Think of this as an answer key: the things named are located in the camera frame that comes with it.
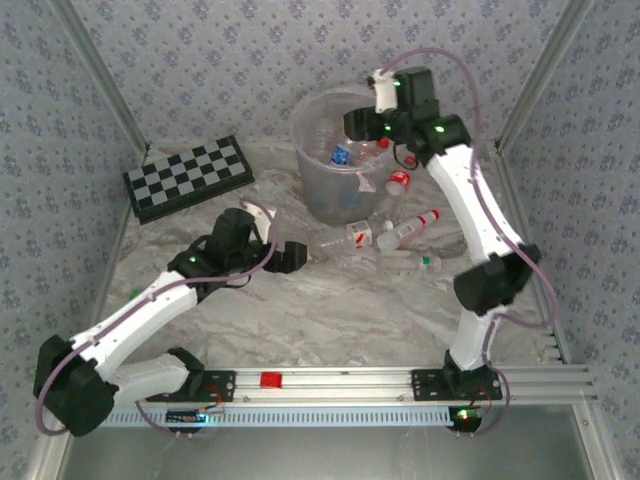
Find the clear bottle blue label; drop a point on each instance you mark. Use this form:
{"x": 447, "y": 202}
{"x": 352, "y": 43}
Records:
{"x": 341, "y": 155}

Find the clear bottle white red label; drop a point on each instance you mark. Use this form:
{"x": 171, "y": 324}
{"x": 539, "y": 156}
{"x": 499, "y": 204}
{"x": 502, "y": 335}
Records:
{"x": 359, "y": 235}

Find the white bottle red cap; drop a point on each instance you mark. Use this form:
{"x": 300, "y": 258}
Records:
{"x": 407, "y": 229}

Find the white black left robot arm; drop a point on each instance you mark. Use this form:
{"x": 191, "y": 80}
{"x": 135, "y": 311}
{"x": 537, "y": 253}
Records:
{"x": 145, "y": 310}

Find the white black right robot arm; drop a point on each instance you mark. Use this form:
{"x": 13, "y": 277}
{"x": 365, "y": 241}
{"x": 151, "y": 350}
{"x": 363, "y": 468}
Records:
{"x": 465, "y": 200}

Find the translucent plastic bin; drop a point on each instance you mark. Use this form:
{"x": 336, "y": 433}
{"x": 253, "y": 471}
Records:
{"x": 320, "y": 190}

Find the black grey chessboard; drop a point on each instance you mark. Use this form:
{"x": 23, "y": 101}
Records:
{"x": 185, "y": 175}

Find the green bottle cap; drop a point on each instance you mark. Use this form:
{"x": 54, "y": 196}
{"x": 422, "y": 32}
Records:
{"x": 134, "y": 294}

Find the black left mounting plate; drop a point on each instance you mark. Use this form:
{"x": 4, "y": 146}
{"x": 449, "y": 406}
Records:
{"x": 220, "y": 387}

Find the black mounting plate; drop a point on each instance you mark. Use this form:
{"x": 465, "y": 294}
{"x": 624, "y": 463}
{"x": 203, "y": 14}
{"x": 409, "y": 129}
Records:
{"x": 220, "y": 387}
{"x": 425, "y": 385}

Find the left circuit board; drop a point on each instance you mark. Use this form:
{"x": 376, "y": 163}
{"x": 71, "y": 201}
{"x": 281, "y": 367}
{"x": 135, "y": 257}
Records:
{"x": 185, "y": 416}

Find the circuit board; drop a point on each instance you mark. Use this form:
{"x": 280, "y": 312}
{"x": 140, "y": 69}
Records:
{"x": 185, "y": 416}
{"x": 465, "y": 417}

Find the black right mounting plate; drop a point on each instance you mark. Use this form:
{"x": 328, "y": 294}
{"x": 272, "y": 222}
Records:
{"x": 425, "y": 385}

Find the grey metal panel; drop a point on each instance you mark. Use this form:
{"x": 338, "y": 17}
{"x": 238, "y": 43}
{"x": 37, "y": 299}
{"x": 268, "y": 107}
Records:
{"x": 325, "y": 455}

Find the right circuit board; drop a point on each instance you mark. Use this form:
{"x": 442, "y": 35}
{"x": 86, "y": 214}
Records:
{"x": 465, "y": 417}

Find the aluminium side rail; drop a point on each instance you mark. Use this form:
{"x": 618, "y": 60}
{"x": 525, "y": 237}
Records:
{"x": 125, "y": 220}
{"x": 522, "y": 220}

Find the red block on rail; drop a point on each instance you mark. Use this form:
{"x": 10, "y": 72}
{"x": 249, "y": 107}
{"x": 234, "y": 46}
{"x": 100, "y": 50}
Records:
{"x": 271, "y": 380}

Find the aluminium frame post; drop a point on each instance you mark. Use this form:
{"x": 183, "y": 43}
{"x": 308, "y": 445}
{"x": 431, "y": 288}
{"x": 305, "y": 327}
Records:
{"x": 102, "y": 75}
{"x": 542, "y": 75}

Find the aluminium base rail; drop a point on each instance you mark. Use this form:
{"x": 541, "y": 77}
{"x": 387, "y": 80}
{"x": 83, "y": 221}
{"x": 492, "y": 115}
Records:
{"x": 350, "y": 382}

